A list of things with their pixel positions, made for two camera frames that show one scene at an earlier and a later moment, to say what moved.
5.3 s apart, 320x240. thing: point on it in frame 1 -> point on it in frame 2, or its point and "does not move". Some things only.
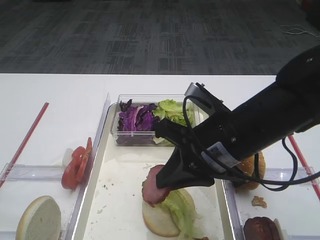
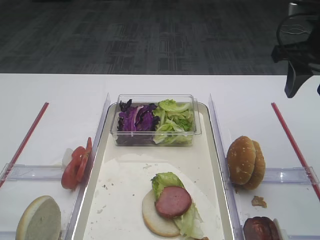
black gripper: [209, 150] -> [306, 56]
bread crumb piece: [257, 201] does not move
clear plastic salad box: [134, 120] does not move
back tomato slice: [83, 167] does not move
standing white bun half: [41, 220] does not move
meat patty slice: [153, 194] -> [173, 202]
